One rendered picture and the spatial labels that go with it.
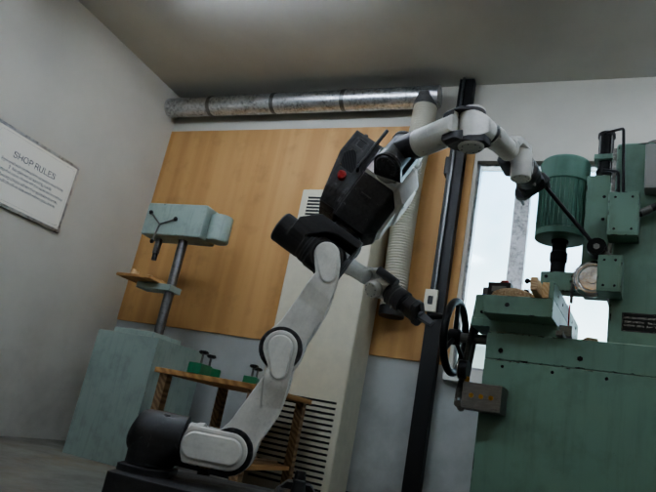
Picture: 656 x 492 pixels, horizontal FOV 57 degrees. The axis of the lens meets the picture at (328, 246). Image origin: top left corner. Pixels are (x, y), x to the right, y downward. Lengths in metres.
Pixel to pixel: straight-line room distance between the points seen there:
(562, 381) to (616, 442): 0.21
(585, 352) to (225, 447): 1.12
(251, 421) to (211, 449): 0.15
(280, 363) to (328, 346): 1.50
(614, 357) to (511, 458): 0.43
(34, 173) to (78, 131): 0.46
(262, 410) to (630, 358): 1.11
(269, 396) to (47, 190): 2.54
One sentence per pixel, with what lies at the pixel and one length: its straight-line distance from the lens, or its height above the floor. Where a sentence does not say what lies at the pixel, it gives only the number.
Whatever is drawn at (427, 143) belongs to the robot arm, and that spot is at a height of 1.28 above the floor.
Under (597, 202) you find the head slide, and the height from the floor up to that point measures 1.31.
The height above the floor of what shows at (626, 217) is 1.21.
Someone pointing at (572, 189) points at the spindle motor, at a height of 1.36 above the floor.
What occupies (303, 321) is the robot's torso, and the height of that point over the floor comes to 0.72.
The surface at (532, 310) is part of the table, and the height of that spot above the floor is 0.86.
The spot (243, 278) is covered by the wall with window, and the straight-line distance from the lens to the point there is 4.12.
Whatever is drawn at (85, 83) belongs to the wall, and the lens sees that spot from 4.41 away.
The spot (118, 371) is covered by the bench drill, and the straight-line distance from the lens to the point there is 3.66.
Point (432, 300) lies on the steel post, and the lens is 3.51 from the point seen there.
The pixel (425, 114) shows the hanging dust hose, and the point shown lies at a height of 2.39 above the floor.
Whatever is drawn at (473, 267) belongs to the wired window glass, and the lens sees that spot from 3.71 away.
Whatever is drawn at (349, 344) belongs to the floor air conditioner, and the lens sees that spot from 3.38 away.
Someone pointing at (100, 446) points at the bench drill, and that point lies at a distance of 3.66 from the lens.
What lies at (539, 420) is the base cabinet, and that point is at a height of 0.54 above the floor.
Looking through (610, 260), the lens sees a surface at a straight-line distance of 2.07.
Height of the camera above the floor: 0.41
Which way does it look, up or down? 17 degrees up
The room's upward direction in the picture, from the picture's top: 11 degrees clockwise
